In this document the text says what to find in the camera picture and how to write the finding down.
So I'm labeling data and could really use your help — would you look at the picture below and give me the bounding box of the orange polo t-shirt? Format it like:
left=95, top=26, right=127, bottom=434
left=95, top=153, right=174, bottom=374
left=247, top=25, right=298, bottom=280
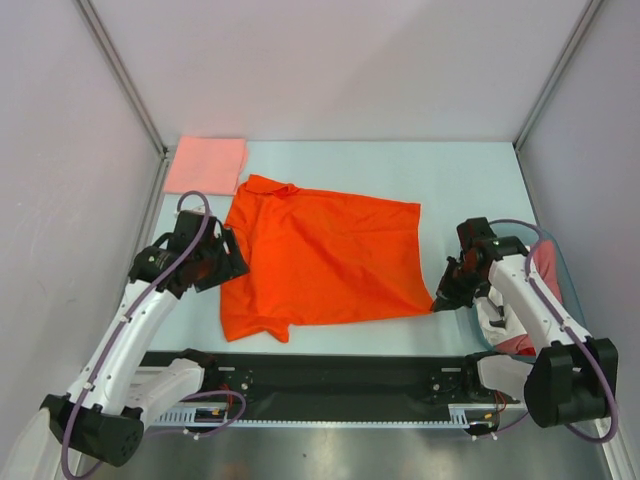
left=220, top=175, right=434, bottom=343

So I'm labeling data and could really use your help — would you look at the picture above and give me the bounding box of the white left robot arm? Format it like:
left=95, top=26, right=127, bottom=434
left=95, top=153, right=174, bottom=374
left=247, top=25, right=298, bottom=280
left=41, top=211, right=249, bottom=467

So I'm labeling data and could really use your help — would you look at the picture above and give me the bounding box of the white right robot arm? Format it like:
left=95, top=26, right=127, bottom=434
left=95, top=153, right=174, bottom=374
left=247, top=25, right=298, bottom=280
left=432, top=217, right=619, bottom=444

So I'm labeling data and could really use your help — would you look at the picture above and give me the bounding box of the teal plastic laundry bin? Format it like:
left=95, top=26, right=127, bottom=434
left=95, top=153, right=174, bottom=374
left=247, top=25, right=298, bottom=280
left=474, top=231, right=583, bottom=359

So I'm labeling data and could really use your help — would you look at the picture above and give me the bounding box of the pink garment in bin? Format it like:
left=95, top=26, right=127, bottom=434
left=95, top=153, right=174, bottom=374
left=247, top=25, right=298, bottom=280
left=533, top=240, right=563, bottom=303

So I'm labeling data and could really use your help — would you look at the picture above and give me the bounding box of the red garment in bin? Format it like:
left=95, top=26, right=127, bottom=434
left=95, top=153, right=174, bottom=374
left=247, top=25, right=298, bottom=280
left=495, top=335, right=536, bottom=357

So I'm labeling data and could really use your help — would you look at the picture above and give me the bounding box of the folded pink t-shirt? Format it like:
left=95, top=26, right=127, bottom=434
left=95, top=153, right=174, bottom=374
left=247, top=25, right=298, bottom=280
left=163, top=136, right=248, bottom=196

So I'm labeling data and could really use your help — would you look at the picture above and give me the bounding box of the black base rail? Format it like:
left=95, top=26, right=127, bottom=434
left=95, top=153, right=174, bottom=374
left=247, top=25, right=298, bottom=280
left=134, top=350, right=531, bottom=422

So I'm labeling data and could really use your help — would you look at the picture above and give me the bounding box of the blue slotted cable duct right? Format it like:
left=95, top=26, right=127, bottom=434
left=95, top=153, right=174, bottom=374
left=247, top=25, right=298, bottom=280
left=448, top=403, right=528, bottom=430

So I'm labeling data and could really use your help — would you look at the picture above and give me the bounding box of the blue slotted cable duct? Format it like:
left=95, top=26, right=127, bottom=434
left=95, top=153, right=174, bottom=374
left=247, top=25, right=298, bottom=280
left=152, top=404, right=229, bottom=428
left=448, top=403, right=528, bottom=430

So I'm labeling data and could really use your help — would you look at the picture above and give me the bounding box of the blue slotted cable duct left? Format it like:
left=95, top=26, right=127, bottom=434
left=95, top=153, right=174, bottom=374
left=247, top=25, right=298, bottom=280
left=152, top=404, right=229, bottom=428

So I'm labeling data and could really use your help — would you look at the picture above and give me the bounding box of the aluminium frame post left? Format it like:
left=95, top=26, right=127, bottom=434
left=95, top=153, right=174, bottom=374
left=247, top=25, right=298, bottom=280
left=73, top=0, right=168, bottom=160

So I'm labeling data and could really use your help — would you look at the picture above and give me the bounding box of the aluminium frame post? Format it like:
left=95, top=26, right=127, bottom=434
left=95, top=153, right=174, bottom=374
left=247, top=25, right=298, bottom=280
left=512, top=0, right=608, bottom=155
left=73, top=0, right=168, bottom=160

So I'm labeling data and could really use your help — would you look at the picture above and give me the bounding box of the aluminium frame post right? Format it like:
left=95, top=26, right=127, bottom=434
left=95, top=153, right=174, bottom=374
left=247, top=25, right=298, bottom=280
left=512, top=0, right=608, bottom=155

